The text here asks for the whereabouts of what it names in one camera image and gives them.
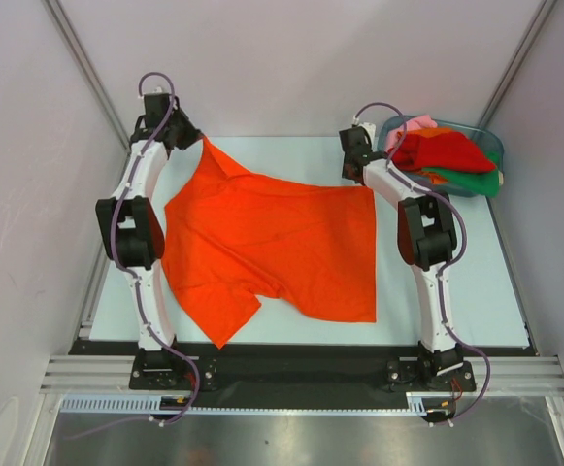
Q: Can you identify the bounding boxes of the orange t shirt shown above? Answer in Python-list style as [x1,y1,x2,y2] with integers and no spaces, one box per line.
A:
[162,141,377,347]
[417,169,448,185]

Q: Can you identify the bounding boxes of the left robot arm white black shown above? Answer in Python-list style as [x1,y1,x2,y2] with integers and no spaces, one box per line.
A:
[95,92,200,351]

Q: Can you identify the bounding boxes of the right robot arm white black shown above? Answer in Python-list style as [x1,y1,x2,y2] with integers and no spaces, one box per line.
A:
[339,125,462,389]

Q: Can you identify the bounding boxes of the pink t shirt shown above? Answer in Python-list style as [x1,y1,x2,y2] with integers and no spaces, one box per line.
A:
[384,115,438,152]

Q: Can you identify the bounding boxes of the red t shirt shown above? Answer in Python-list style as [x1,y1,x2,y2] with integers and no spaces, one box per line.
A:
[392,131,496,174]

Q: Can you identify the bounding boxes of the green t shirt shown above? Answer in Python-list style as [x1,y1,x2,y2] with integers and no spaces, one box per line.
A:
[427,151,504,198]

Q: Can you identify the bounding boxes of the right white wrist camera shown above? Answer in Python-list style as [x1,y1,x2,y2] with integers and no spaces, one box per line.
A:
[358,122,377,139]

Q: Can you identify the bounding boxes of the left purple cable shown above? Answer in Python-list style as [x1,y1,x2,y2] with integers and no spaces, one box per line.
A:
[109,72,200,428]

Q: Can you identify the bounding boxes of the purple cable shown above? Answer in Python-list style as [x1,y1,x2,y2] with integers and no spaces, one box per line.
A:
[353,101,494,426]
[109,72,200,428]

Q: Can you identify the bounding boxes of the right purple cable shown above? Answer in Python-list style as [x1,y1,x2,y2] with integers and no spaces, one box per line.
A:
[353,101,494,426]

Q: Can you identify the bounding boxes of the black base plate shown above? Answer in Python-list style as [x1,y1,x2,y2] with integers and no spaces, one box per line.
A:
[68,340,535,407]

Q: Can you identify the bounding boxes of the white slotted cable duct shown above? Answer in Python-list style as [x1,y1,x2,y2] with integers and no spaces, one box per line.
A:
[60,393,451,416]

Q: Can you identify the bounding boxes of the aluminium frame rail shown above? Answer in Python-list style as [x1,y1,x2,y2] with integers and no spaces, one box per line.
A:
[40,355,134,394]

